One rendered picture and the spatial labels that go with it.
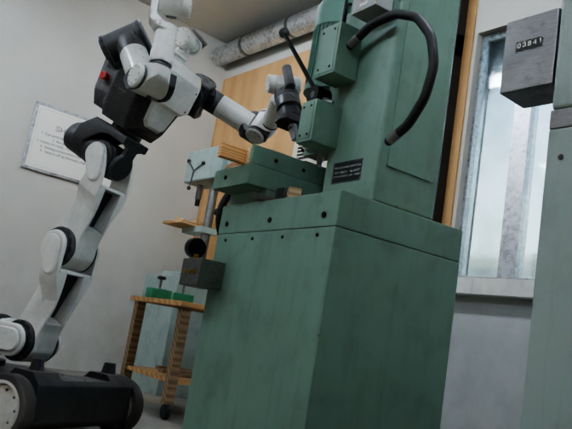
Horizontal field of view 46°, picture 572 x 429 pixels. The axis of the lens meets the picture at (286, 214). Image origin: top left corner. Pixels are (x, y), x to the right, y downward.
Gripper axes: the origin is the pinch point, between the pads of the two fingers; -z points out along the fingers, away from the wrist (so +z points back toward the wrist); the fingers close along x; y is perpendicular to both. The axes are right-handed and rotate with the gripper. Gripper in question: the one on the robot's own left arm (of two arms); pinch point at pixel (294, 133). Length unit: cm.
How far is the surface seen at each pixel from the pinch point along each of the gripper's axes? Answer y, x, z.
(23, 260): -262, 12, 99
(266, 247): 4, 22, -53
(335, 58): 41.3, 18.6, -14.3
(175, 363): -127, -22, -25
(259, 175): 6.9, 23.1, -31.4
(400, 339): 19, -4, -83
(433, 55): 66, 14, -35
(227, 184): -4.2, 26.4, -27.6
